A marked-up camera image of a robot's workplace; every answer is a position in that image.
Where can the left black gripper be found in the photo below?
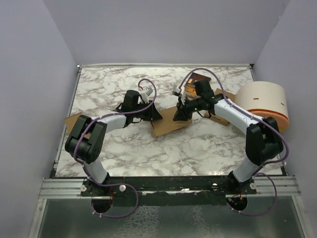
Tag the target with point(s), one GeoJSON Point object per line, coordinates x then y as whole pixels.
{"type": "Point", "coordinates": [152, 114]}

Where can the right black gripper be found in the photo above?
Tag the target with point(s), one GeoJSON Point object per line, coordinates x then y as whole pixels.
{"type": "Point", "coordinates": [182, 115]}

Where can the white orange tape dispenser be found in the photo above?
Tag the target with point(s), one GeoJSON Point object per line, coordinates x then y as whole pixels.
{"type": "Point", "coordinates": [265, 99]}

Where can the black mounting rail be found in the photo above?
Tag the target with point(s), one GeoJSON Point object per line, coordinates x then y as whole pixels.
{"type": "Point", "coordinates": [166, 191]}

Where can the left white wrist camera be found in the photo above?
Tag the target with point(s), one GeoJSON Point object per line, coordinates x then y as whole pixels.
{"type": "Point", "coordinates": [145, 93]}

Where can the folded brown cardboard box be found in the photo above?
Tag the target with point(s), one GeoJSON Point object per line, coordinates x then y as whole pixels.
{"type": "Point", "coordinates": [223, 114]}

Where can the dark orange paperback book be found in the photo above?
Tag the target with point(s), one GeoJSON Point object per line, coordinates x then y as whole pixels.
{"type": "Point", "coordinates": [196, 85]}

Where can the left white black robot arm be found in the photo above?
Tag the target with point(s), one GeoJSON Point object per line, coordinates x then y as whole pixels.
{"type": "Point", "coordinates": [86, 138]}

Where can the small cardboard piece left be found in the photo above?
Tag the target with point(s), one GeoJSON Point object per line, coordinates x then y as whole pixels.
{"type": "Point", "coordinates": [70, 122]}

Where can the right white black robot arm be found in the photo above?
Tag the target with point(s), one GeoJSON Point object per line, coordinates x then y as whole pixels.
{"type": "Point", "coordinates": [263, 141]}

